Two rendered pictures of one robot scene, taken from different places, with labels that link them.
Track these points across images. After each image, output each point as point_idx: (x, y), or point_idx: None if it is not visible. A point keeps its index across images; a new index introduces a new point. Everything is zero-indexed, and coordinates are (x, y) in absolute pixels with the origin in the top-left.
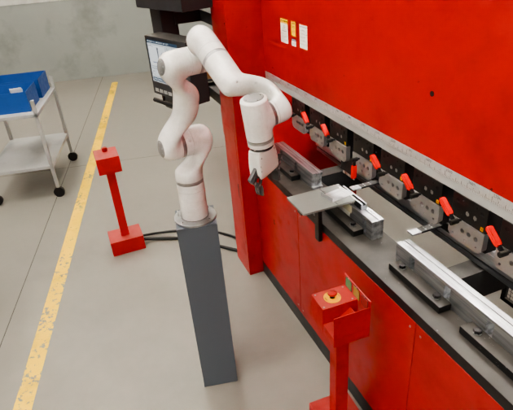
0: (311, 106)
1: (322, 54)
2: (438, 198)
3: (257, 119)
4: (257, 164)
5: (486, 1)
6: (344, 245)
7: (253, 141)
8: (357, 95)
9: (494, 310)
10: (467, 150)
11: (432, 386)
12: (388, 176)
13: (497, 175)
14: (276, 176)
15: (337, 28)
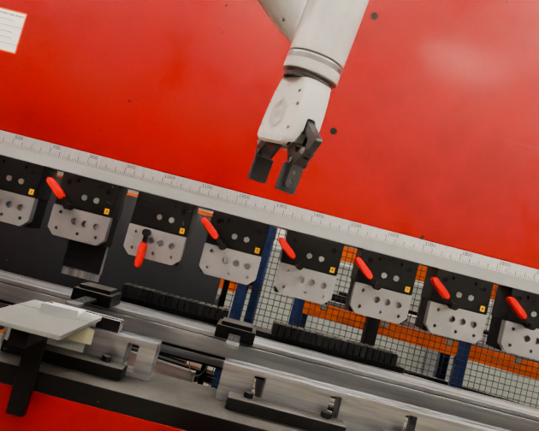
0: None
1: (68, 63)
2: (334, 264)
3: (362, 15)
4: (322, 112)
5: (420, 43)
6: (121, 395)
7: (338, 56)
8: (163, 132)
9: (398, 403)
10: (388, 195)
11: None
12: (228, 250)
13: (430, 219)
14: (263, 171)
15: (127, 32)
